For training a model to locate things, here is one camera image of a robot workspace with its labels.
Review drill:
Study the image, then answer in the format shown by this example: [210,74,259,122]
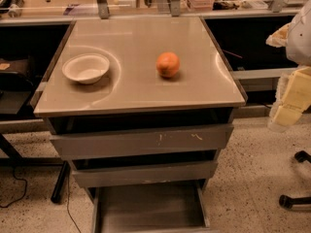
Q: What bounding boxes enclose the grey drawer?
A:
[72,161,218,187]
[91,181,220,233]
[51,123,233,160]

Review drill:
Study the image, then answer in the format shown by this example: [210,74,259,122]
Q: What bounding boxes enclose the metal frame post left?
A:
[96,0,109,19]

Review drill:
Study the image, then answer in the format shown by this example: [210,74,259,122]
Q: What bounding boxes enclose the grey top drawer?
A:
[51,123,233,160]

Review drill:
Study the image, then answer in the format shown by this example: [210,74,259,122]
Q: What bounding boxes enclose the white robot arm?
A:
[266,0,311,132]

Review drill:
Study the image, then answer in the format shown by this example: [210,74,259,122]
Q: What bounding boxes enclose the orange fruit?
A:
[155,52,180,79]

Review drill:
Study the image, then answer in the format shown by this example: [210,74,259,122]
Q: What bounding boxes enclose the black floor cable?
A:
[0,165,29,209]

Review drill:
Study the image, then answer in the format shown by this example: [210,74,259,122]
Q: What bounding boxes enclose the black table leg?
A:
[51,161,70,204]

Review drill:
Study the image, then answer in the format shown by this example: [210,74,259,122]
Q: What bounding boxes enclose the grey bottom drawer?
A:
[91,181,220,233]

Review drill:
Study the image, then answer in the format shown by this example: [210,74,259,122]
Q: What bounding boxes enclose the grey middle drawer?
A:
[72,161,218,187]

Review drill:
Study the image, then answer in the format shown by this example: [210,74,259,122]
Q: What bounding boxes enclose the black office chair base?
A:
[278,150,311,210]

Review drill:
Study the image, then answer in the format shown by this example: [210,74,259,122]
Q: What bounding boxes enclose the white paper bowl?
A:
[62,53,110,84]

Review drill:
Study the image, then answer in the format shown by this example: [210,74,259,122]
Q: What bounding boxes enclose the dark bag on shelf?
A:
[0,58,34,91]

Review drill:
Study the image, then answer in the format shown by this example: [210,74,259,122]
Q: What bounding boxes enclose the grey drawer cabinet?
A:
[30,16,249,233]

